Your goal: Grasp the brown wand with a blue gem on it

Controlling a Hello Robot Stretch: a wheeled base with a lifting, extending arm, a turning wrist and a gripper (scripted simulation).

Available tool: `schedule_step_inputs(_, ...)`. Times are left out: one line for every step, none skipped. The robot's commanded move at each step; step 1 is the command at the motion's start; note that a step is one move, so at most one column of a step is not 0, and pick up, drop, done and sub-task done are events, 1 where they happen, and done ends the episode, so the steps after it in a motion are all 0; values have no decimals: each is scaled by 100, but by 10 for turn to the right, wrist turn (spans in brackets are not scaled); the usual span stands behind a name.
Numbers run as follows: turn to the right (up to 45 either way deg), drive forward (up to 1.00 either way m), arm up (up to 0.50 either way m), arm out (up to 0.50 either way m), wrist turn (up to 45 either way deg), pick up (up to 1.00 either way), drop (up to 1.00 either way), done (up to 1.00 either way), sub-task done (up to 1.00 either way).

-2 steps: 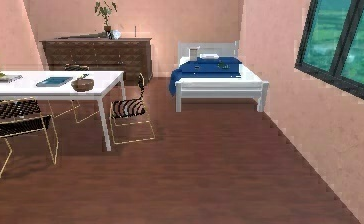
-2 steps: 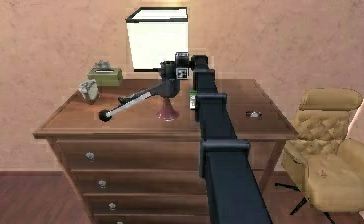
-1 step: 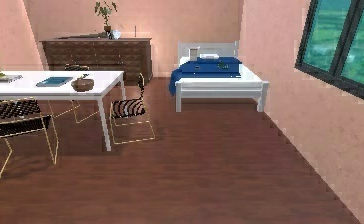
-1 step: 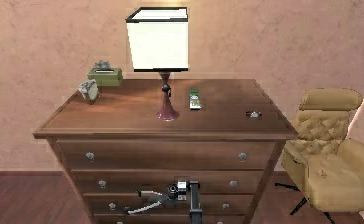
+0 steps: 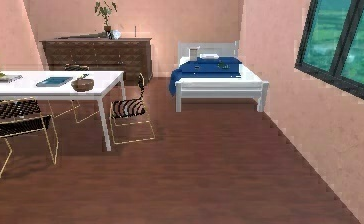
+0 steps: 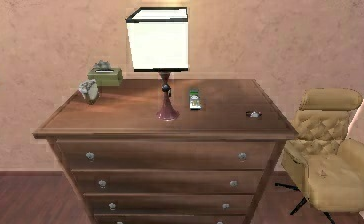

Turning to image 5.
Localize blue blanket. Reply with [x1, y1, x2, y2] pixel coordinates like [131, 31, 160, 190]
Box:
[168, 56, 243, 97]

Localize grey box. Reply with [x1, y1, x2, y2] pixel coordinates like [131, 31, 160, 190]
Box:
[188, 46, 200, 62]

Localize white pillow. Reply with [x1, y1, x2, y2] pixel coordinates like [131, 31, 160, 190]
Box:
[199, 52, 220, 60]

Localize dark brown chest of drawers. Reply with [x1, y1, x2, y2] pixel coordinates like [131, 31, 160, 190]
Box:
[39, 37, 154, 85]

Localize brown wooden bowl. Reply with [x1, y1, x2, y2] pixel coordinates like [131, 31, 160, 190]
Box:
[71, 73, 95, 93]

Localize green potted house plant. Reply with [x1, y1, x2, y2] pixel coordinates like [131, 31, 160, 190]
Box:
[94, 0, 118, 33]

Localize blue book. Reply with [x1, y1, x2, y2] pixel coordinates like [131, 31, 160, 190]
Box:
[35, 76, 74, 88]

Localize white table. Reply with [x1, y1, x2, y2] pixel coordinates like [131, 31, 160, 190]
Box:
[0, 70, 127, 152]

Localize black framed window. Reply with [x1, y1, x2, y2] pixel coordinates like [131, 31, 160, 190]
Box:
[294, 0, 364, 105]

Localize grey book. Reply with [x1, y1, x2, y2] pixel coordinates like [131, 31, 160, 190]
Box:
[0, 74, 24, 84]

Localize white bed frame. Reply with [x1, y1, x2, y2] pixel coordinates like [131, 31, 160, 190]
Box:
[174, 40, 270, 113]

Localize black wire chair gold legs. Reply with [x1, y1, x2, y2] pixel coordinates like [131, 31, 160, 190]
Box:
[109, 72, 156, 146]
[48, 63, 100, 124]
[0, 97, 60, 180]

